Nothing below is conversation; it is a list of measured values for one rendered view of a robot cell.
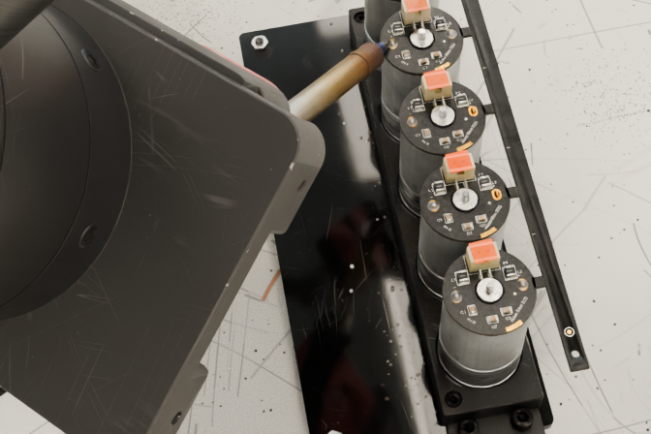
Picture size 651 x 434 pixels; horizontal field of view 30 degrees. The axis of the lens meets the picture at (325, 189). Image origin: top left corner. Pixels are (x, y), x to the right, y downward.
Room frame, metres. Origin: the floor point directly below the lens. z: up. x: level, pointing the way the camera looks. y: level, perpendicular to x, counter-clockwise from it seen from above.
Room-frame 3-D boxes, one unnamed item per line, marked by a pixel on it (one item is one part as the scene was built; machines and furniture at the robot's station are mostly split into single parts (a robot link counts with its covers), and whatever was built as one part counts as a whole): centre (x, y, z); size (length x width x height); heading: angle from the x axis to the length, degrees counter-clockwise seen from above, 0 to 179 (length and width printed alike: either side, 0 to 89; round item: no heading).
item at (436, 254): (0.16, -0.04, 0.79); 0.02 x 0.02 x 0.05
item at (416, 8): (0.22, -0.03, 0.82); 0.01 x 0.01 x 0.01; 6
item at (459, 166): (0.17, -0.04, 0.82); 0.01 x 0.01 x 0.01; 6
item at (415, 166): (0.19, -0.04, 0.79); 0.02 x 0.02 x 0.05
